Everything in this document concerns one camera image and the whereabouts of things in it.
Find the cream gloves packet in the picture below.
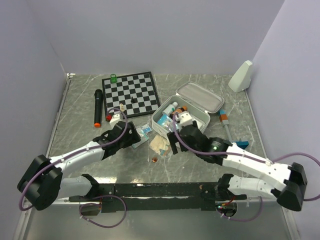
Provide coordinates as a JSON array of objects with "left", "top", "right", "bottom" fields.
[{"left": 149, "top": 134, "right": 171, "bottom": 156}]

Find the white bottle green label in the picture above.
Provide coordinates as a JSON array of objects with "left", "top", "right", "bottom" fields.
[{"left": 162, "top": 102, "right": 178, "bottom": 116}]

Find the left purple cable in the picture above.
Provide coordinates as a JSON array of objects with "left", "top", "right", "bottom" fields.
[{"left": 19, "top": 107, "right": 129, "bottom": 228}]

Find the black wireless microphone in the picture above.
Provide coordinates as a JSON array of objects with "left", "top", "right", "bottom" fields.
[{"left": 93, "top": 89, "right": 103, "bottom": 128}]

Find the brown medicine bottle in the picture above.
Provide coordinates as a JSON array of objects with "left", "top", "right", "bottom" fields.
[{"left": 170, "top": 106, "right": 188, "bottom": 118}]

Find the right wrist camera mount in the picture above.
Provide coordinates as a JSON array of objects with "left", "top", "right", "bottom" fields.
[{"left": 175, "top": 111, "right": 194, "bottom": 128}]

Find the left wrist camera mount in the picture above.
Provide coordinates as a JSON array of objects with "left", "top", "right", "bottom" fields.
[{"left": 106, "top": 112, "right": 123, "bottom": 128}]

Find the cream chess piece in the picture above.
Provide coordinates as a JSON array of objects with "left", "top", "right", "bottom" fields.
[{"left": 119, "top": 103, "right": 126, "bottom": 112}]

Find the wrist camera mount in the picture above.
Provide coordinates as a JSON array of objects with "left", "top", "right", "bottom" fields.
[
  {"left": 175, "top": 111, "right": 194, "bottom": 128},
  {"left": 106, "top": 112, "right": 123, "bottom": 128}
]

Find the black white chessboard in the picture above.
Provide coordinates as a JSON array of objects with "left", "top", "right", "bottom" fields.
[{"left": 101, "top": 71, "right": 161, "bottom": 118}]

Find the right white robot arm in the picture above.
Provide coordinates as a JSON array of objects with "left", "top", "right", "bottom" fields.
[{"left": 167, "top": 122, "right": 308, "bottom": 212}]

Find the blue wooden block toy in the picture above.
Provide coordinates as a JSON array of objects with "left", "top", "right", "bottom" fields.
[{"left": 235, "top": 140, "right": 250, "bottom": 150}]

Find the blue orange grey block toy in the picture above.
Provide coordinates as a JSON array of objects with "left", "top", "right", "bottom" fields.
[{"left": 218, "top": 109, "right": 233, "bottom": 142}]

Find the green toy padlock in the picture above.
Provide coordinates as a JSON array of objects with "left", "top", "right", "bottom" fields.
[{"left": 110, "top": 73, "right": 118, "bottom": 84}]

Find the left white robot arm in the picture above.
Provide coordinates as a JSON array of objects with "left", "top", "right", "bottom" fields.
[{"left": 17, "top": 121, "right": 141, "bottom": 211}]

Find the purple cable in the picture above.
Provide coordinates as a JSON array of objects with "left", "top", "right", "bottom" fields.
[
  {"left": 19, "top": 107, "right": 129, "bottom": 228},
  {"left": 172, "top": 112, "right": 320, "bottom": 222}
]

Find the white wedge device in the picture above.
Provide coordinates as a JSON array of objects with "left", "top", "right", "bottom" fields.
[{"left": 228, "top": 60, "right": 253, "bottom": 93}]

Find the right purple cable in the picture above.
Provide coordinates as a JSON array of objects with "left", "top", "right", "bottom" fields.
[{"left": 172, "top": 112, "right": 320, "bottom": 222}]

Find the bandage strips bag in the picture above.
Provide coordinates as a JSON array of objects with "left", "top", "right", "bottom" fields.
[{"left": 132, "top": 139, "right": 147, "bottom": 149}]

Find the white medicine kit case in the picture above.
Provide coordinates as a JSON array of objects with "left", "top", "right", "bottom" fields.
[{"left": 151, "top": 82, "right": 225, "bottom": 138}]

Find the alcohol wipes bag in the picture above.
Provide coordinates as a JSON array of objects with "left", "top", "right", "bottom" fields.
[{"left": 136, "top": 124, "right": 152, "bottom": 139}]

